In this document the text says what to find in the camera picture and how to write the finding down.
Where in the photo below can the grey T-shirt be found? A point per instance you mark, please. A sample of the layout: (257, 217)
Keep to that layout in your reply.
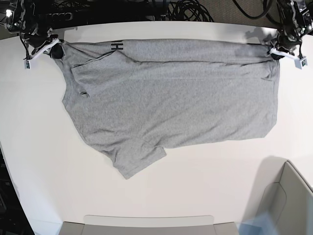
(132, 99)

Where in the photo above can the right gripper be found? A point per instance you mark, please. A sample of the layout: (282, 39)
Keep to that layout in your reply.
(38, 42)

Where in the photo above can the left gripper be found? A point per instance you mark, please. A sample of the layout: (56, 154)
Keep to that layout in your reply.
(282, 43)

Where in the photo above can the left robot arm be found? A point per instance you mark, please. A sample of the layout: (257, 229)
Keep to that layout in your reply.
(295, 22)

